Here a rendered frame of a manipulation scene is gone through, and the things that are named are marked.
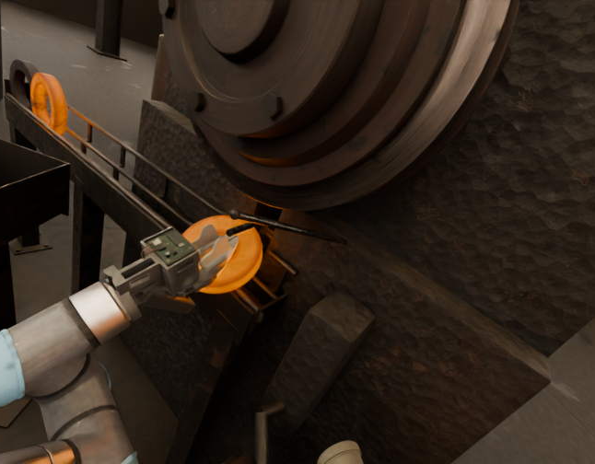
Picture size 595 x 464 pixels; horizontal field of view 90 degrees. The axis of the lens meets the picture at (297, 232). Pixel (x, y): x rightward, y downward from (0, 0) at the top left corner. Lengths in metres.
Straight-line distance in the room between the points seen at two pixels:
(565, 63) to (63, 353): 0.67
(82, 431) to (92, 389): 0.05
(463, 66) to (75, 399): 0.58
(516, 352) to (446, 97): 0.33
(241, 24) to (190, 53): 0.11
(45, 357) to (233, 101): 0.36
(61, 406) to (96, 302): 0.14
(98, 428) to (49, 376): 0.09
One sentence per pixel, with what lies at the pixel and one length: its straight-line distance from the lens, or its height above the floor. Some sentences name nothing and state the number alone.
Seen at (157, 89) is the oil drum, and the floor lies 0.43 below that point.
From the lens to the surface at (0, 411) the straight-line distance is 1.26.
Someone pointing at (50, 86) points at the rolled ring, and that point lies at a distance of 1.24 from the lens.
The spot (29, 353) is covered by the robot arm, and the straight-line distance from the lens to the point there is 0.47.
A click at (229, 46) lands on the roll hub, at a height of 1.07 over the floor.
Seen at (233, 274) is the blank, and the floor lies 0.75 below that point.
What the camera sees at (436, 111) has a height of 1.09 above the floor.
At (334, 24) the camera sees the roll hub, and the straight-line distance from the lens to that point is 0.31.
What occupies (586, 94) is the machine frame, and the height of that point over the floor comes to 1.17.
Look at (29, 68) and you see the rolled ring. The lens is 1.43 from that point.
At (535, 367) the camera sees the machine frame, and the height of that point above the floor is 0.87.
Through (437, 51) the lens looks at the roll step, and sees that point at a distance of 0.34.
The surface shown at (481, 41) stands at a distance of 0.36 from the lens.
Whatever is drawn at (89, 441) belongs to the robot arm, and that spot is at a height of 0.64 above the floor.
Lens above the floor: 1.07
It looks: 27 degrees down
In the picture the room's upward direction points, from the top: 24 degrees clockwise
